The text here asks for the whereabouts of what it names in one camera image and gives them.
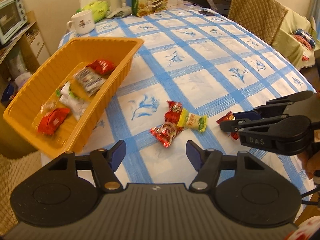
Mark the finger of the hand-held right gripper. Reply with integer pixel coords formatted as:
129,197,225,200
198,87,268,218
220,115,291,132
234,91,314,121

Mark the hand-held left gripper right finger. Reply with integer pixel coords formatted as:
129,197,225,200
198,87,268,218
186,140,269,193

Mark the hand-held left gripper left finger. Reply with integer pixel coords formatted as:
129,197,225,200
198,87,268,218
40,140,127,193

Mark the red snack packet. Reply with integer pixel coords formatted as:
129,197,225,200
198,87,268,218
86,59,117,75
37,107,71,135
149,121,185,147
216,110,240,140
164,100,184,125

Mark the yellow green snack packet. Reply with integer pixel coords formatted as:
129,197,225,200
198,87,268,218
177,109,208,132

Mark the white green snack packet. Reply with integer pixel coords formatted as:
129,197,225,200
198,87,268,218
55,81,88,120

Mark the silver dark snack packet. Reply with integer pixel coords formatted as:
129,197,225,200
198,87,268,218
74,67,107,97

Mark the clear snack wrapper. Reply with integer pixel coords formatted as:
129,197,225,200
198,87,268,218
40,100,59,113

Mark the orange plastic tray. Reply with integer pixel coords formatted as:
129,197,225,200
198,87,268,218
3,37,145,159

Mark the person's right hand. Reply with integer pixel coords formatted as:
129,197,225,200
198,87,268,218
297,151,320,180

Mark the blue checked tablecloth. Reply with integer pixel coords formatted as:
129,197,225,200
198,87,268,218
41,4,312,230

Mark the beige sofa cover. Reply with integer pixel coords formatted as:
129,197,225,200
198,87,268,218
271,7,318,71

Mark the person's patterned clothing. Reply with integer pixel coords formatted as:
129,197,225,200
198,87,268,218
285,217,320,240

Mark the blue red cushion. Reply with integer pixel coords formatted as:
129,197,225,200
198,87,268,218
292,29,317,62

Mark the quilted chair cover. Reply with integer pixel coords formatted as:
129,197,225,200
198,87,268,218
227,0,288,46
0,151,44,235

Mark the wooden shelf unit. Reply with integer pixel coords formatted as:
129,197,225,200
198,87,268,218
0,11,50,159

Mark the purple white bag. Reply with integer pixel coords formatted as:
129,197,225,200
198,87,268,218
14,71,32,88

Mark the white mug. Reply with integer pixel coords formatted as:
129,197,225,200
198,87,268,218
66,9,96,35

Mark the large white bag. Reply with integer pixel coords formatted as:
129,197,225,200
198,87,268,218
6,52,27,78

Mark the white drawer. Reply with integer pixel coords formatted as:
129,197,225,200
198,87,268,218
29,31,46,55

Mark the grey cloth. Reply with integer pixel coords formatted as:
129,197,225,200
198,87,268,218
106,6,133,19

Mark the green tissue pack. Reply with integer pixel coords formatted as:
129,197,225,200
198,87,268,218
76,0,110,22

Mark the light blue toaster oven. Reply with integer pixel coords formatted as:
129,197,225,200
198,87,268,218
0,0,28,45

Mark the black cable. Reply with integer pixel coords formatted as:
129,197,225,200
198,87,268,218
300,189,320,209

